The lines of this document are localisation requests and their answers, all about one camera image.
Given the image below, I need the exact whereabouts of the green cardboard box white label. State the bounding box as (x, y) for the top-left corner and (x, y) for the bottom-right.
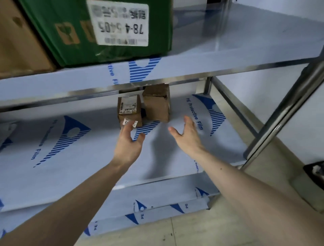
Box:
(18, 0), (174, 68)

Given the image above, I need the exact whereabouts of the person's left hand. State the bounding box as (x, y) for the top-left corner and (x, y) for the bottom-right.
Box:
(111, 122), (146, 169)

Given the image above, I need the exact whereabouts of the person's left forearm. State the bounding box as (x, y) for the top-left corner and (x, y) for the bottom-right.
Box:
(0, 159), (130, 246)

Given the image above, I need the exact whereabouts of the large brown cardboard box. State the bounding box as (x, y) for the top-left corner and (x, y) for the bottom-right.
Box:
(0, 0), (57, 79)

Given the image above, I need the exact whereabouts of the person's right forearm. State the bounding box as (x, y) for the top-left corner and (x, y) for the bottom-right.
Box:
(194, 149), (324, 246)

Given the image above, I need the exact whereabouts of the small labelled brown cardboard box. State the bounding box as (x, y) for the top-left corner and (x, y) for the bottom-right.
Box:
(117, 95), (143, 129)

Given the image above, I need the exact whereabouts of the person's right hand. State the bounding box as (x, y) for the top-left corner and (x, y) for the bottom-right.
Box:
(168, 116), (206, 159)

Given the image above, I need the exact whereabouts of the black bin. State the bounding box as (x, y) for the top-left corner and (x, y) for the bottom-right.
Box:
(303, 160), (324, 190)

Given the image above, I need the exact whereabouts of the white plastic package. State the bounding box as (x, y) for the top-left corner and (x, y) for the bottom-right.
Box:
(0, 121), (19, 150)

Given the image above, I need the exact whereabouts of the steel shelving rack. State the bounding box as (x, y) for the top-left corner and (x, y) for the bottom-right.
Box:
(0, 0), (324, 239)

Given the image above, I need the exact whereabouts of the small plain brown cardboard box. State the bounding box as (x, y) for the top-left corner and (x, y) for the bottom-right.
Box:
(142, 84), (171, 123)

